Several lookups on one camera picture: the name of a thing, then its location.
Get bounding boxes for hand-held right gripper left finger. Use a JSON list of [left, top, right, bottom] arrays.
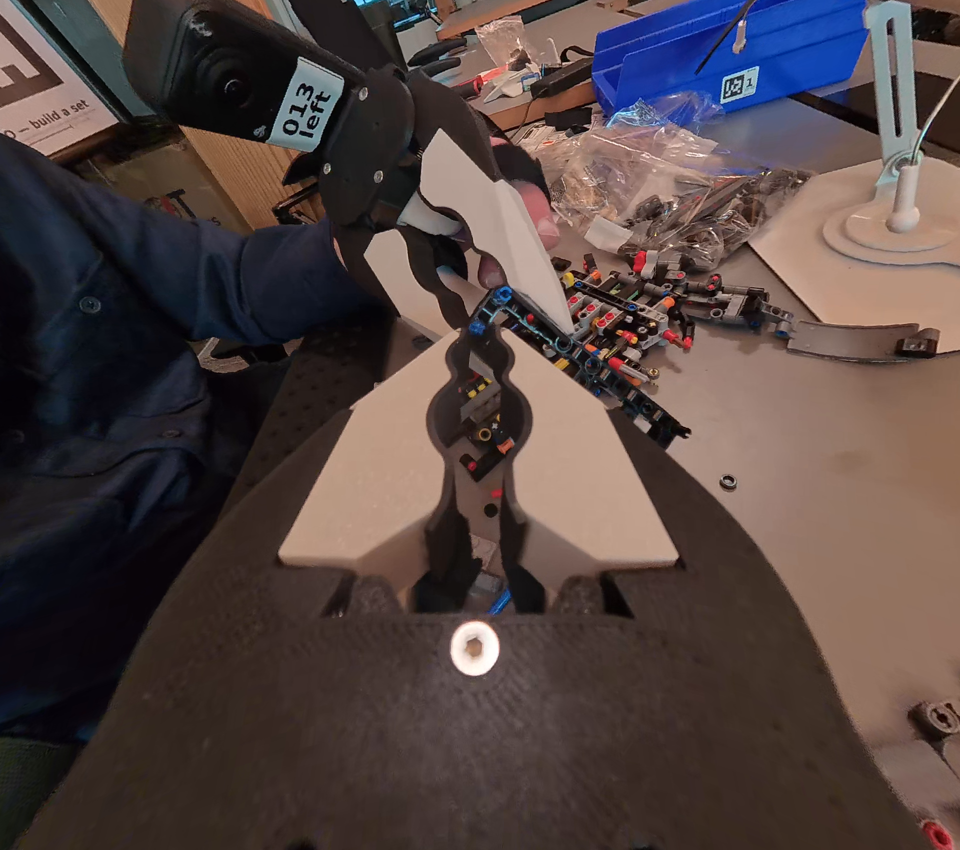
[[277, 331, 481, 615]]

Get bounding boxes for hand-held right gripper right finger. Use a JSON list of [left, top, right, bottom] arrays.
[[495, 329, 680, 615]]

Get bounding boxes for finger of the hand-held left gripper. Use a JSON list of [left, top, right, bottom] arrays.
[[416, 129, 577, 338], [363, 224, 485, 343]]

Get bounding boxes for black lego frame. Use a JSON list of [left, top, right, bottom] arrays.
[[465, 286, 693, 448]]

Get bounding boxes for lego car chassis assembly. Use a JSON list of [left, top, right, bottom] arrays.
[[448, 254, 702, 480]]

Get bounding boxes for lego subassembly with curved panel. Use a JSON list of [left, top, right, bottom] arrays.
[[633, 249, 940, 364]]

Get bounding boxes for person's left forearm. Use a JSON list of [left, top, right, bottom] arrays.
[[180, 216, 391, 349]]

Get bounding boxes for clear bag of lego pieces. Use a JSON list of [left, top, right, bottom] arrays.
[[540, 94, 817, 260]]

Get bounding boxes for person's left hand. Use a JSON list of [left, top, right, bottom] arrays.
[[522, 181, 561, 253]]

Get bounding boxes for printed paper leaflets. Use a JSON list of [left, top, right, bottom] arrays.
[[516, 119, 575, 152]]

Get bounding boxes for black perforated mat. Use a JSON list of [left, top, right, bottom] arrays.
[[240, 318, 402, 491]]

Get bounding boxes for black office chair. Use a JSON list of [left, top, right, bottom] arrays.
[[273, 0, 470, 82]]

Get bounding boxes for small white object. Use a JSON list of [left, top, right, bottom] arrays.
[[483, 64, 543, 103]]

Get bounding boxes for black power adapter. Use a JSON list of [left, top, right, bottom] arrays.
[[527, 44, 599, 100]]

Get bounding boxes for small clear plastic bag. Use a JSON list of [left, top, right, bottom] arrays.
[[474, 14, 528, 71]]

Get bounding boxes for plain blue plastic bin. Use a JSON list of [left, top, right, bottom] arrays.
[[592, 0, 826, 109]]

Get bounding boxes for person's torso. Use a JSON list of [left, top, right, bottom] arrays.
[[0, 138, 301, 739]]

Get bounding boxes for white book stand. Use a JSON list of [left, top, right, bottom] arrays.
[[746, 0, 960, 334]]

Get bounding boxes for framed marker poster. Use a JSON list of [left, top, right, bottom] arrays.
[[0, 0, 125, 160]]

